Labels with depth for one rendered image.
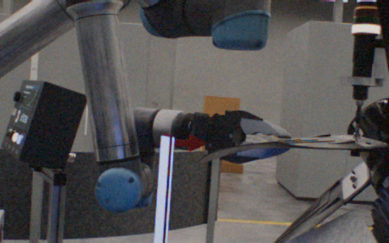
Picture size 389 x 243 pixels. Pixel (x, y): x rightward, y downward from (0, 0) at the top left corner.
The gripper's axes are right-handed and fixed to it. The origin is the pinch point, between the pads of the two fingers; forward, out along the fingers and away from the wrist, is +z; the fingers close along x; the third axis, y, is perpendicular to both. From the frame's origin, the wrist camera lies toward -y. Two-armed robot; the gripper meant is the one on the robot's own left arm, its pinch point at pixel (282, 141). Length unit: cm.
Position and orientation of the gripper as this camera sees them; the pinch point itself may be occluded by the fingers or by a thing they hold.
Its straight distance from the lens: 94.1
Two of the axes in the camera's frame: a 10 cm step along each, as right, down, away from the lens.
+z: 9.0, 0.9, -4.2
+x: -1.2, 9.9, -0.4
